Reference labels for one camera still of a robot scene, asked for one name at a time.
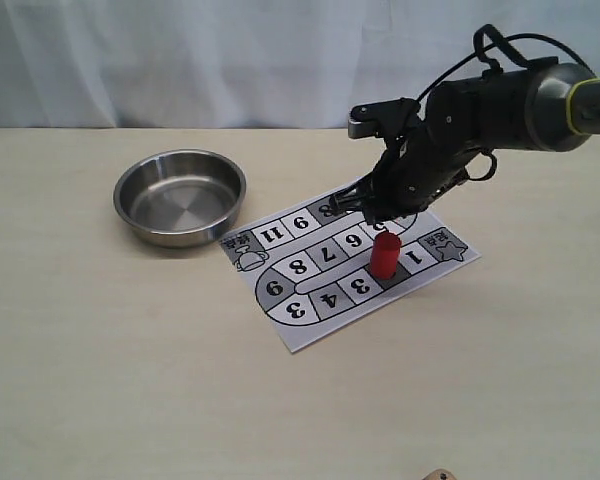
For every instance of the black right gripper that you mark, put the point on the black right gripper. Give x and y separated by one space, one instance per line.
428 159

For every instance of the red cylinder game piece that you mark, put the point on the red cylinder game piece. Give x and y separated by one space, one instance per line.
384 256

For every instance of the wooden die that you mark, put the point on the wooden die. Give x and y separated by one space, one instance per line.
440 474

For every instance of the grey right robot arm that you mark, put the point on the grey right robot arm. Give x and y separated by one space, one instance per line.
551 109

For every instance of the paper number game board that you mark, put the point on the paper number game board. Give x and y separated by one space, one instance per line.
309 269

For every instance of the stainless steel round bowl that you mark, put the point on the stainless steel round bowl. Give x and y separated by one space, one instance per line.
184 198

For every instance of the white curtain backdrop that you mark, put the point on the white curtain backdrop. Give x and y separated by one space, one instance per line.
256 64

